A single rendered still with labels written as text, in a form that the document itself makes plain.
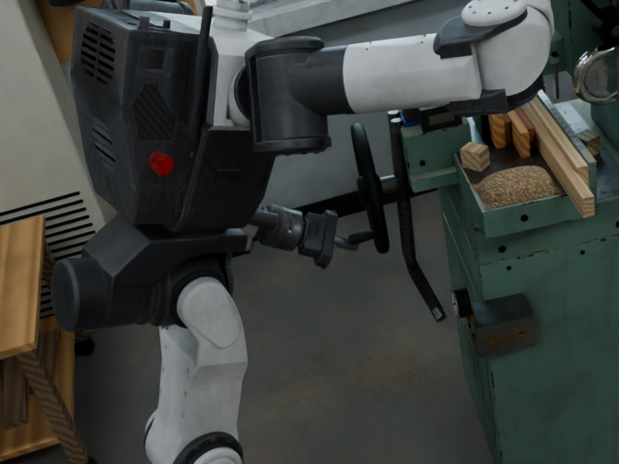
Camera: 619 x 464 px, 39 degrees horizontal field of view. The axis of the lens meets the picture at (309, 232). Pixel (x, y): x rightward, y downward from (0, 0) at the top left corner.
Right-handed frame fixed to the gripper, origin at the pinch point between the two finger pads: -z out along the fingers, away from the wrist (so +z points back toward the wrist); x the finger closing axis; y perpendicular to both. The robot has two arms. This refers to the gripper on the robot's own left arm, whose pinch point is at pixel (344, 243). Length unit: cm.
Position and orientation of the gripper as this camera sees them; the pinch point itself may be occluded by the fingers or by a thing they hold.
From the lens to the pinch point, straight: 186.1
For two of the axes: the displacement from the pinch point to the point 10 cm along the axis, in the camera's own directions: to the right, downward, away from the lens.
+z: -9.4, -2.3, -2.4
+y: 3.0, -2.9, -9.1
